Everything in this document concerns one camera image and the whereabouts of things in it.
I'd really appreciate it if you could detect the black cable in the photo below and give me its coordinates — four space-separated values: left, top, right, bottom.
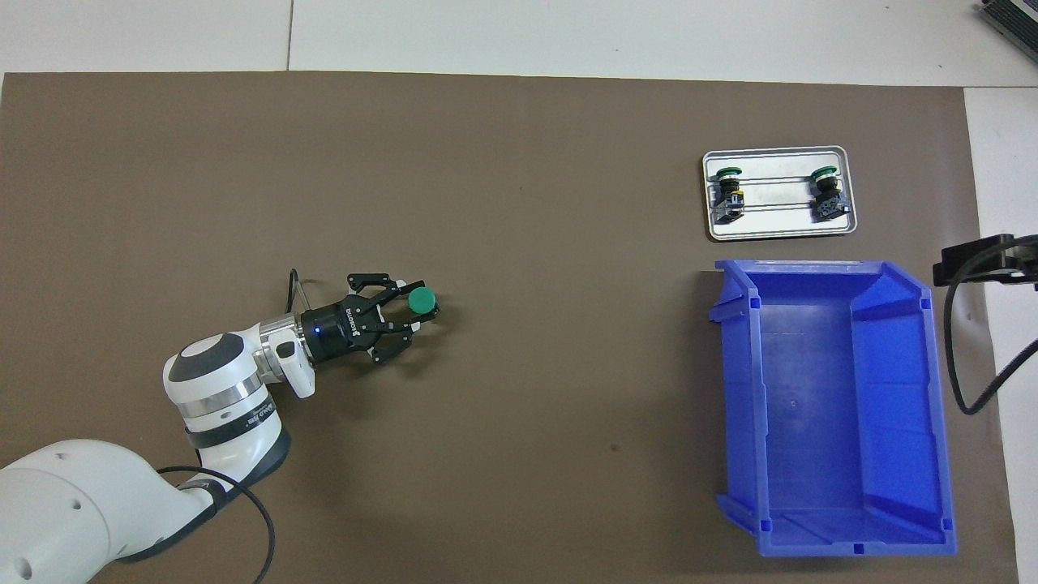
944 240 1038 416
157 465 277 584
286 268 315 316

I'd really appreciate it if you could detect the green push button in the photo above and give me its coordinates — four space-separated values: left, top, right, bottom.
405 286 443 319
810 165 847 221
710 165 746 224

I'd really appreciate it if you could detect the silver metal tray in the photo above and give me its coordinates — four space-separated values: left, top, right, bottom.
702 146 859 243

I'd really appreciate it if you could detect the blue plastic bin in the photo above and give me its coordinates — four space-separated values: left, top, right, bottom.
708 259 959 559

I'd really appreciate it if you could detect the grey ribbed device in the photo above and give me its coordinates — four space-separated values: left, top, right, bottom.
976 0 1038 51

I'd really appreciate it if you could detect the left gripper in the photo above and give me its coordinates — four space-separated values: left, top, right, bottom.
299 273 443 367

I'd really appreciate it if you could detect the black stand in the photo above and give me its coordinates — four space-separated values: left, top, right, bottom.
932 234 1038 288

